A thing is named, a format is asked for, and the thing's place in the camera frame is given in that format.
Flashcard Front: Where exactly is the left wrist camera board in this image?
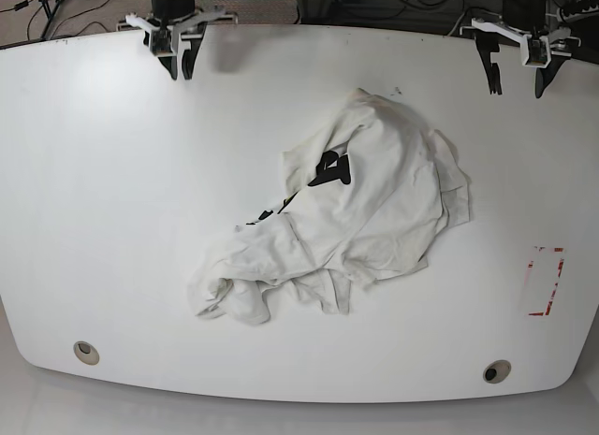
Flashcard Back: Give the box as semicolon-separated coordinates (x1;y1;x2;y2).
525;38;550;68

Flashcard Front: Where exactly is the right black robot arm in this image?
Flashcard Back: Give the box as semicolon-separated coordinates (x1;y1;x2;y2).
124;0;572;98

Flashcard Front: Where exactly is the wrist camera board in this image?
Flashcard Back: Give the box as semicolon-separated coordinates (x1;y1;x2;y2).
525;38;550;68
149;29;172;57

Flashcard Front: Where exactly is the right table cable grommet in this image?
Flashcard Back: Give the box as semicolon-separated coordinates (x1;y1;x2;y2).
483;359;512;384

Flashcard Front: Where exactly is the red tape rectangle marking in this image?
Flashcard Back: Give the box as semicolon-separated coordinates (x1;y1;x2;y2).
521;246;565;317

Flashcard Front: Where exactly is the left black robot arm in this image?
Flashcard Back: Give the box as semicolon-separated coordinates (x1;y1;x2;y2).
466;0;580;98

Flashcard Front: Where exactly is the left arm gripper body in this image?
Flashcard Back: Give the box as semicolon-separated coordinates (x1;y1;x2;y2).
460;17;580;67

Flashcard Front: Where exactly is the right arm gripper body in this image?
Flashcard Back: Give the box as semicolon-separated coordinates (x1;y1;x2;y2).
116;7;238;56

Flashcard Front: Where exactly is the left table cable grommet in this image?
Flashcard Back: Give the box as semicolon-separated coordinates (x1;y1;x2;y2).
73;341;100;366

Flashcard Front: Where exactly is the white power strip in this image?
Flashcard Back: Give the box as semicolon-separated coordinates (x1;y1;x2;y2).
558;0;598;22

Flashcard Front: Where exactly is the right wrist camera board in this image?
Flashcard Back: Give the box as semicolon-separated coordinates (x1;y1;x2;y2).
149;29;172;57

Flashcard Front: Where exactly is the white T-shirt black print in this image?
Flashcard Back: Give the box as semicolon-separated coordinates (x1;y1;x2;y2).
187;89;470;325

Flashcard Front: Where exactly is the table cable grommet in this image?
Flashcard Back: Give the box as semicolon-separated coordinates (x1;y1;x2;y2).
483;359;512;384
73;341;100;366

